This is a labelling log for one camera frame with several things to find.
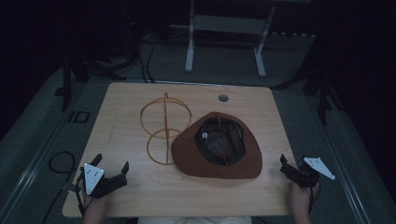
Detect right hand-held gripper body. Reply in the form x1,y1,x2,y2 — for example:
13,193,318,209
288,156,336,189

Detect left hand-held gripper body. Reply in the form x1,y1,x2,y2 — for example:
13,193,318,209
78,162,123,200

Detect gold wire hat stand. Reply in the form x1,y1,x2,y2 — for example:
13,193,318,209
139,91,192,166

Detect brown felt hat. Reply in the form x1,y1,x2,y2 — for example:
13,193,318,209
170,111,263,180

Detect person's left hand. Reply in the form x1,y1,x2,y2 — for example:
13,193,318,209
81,183,110,219

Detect person's right hand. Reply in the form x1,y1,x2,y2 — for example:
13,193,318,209
289,180,320,217

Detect black floor socket plate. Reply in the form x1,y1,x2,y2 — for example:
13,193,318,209
67,110,91,124

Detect black tripod stand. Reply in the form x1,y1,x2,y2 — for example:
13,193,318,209
60,18,141,112

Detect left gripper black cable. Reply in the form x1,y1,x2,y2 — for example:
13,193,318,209
75,174,94,217

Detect black cable on floor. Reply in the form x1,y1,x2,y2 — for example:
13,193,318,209
48,150,77,175

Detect black cables on floor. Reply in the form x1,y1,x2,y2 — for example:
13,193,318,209
136,34,157,84

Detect white metal desk frame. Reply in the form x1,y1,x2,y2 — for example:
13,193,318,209
169,0,276,78

